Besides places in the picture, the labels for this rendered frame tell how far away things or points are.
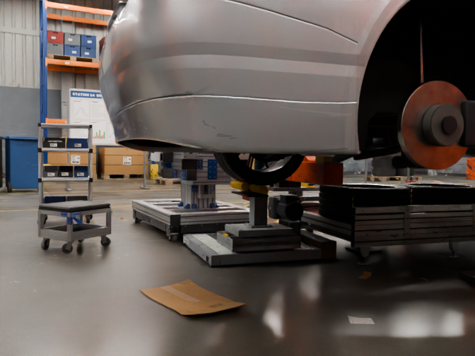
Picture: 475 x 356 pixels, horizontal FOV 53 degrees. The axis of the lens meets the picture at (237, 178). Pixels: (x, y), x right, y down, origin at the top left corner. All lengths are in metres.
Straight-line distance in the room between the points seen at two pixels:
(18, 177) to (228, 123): 7.92
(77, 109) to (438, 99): 8.15
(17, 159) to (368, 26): 8.01
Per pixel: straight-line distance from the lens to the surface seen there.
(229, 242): 3.25
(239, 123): 1.38
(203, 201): 4.43
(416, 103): 1.82
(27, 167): 9.18
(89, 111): 9.52
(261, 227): 3.35
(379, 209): 3.40
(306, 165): 3.67
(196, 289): 2.65
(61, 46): 13.18
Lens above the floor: 0.74
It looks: 3 degrees down
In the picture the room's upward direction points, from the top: 1 degrees clockwise
